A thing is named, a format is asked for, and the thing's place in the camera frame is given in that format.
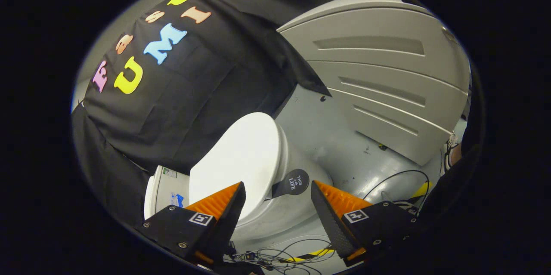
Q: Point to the grey ribbed cabinet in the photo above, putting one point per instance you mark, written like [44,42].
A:
[387,72]

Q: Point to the yellow black floor tape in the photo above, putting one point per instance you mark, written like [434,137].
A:
[318,252]
[424,189]

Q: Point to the white toilet tank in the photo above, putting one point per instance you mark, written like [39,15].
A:
[165,189]

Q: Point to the person's shoe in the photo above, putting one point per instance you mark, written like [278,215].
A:
[451,150]

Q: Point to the black backdrop cloth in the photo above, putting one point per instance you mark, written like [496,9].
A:
[193,94]

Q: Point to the white toilet lid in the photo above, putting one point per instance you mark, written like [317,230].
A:
[241,159]

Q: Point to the black round lid tag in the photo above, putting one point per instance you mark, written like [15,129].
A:
[295,182]

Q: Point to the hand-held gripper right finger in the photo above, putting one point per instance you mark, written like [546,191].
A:
[329,223]

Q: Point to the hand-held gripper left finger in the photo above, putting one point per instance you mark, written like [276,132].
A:
[226,223]

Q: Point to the white toilet bowl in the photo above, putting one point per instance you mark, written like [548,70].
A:
[297,159]

